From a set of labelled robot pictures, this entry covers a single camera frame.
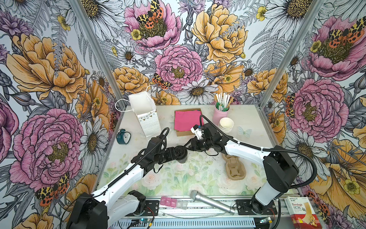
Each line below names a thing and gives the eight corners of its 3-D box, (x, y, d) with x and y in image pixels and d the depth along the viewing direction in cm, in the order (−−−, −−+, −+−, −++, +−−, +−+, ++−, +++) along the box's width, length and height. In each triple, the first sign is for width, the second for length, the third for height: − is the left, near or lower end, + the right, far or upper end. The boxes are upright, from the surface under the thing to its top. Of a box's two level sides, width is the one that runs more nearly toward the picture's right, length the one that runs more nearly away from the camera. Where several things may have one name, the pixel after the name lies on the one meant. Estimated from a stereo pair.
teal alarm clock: (119, 145, 99) (114, 138, 93) (122, 135, 105) (118, 128, 98) (128, 145, 99) (124, 139, 93) (131, 135, 105) (127, 128, 98)
